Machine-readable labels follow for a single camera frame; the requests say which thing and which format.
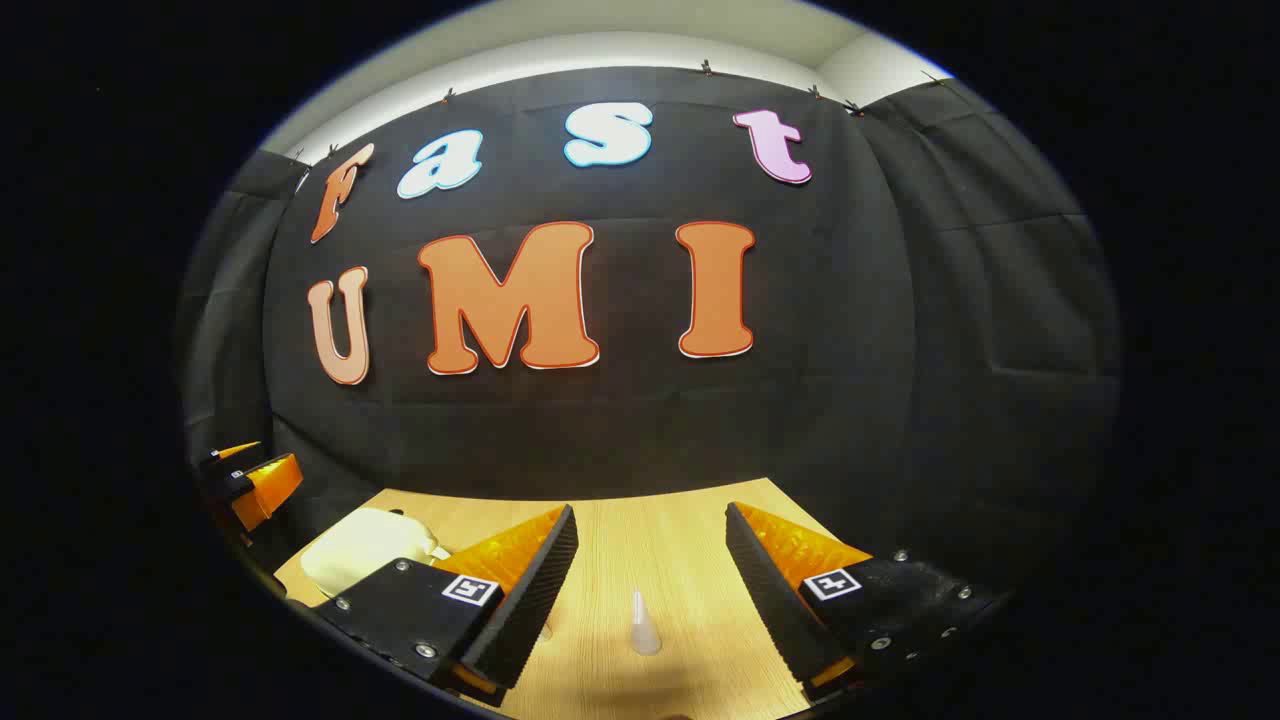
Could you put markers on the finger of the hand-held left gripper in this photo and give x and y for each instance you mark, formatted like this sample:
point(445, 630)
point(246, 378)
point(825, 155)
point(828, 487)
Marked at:
point(228, 455)
point(265, 490)

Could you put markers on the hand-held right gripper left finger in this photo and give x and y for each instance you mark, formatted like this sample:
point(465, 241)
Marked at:
point(535, 600)

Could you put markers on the white skin care tube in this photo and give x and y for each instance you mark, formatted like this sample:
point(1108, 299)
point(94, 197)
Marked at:
point(645, 635)

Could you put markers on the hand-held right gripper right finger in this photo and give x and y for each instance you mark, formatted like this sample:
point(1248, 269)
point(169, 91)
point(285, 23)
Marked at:
point(775, 600)

